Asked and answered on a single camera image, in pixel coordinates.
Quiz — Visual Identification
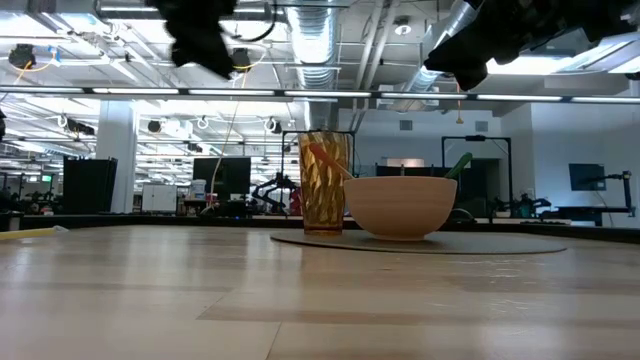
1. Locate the amber ribbed glass tumbler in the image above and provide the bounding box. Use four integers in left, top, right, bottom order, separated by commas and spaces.
297, 130, 352, 237

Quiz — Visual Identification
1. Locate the silver ceiling air duct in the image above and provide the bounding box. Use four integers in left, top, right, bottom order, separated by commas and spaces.
284, 0, 346, 91

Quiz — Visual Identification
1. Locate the beige round bowl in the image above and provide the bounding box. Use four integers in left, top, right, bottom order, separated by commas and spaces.
342, 175, 459, 242

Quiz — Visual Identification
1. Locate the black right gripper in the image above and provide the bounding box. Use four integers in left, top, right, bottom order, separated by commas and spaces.
422, 0, 556, 93

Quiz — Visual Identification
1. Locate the green handled utensil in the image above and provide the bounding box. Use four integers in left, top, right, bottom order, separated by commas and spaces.
443, 151, 474, 181

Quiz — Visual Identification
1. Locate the wall mounted dark screen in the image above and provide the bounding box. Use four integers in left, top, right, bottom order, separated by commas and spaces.
568, 162, 608, 193

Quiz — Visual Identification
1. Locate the black room partition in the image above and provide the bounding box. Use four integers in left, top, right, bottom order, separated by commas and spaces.
62, 156, 119, 216

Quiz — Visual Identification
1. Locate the yellow flat strip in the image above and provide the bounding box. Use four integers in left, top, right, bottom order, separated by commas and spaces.
0, 225, 70, 243

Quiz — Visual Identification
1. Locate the white cabinet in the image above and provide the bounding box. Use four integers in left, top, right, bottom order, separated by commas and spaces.
140, 182, 178, 215

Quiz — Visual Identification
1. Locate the round ceiling fixture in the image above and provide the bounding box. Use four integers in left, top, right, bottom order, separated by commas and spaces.
392, 15, 414, 37

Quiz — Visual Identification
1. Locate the round grey placemat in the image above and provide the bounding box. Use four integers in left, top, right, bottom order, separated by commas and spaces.
269, 228, 568, 257

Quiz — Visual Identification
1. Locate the long ceiling light bar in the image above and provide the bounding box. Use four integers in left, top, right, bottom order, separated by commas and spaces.
0, 84, 640, 104

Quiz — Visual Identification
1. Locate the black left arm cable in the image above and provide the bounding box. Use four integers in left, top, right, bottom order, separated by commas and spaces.
223, 0, 279, 44

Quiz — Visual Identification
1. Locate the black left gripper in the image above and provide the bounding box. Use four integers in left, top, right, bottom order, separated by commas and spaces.
148, 0, 239, 81

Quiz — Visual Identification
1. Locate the white building column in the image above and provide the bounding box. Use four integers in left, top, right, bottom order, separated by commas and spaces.
95, 99, 140, 215

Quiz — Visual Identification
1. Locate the black computer monitor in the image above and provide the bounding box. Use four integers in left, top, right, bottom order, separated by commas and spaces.
192, 156, 253, 204

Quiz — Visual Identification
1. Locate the black ceiling camera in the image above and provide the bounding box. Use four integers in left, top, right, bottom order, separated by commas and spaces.
7, 42, 37, 70

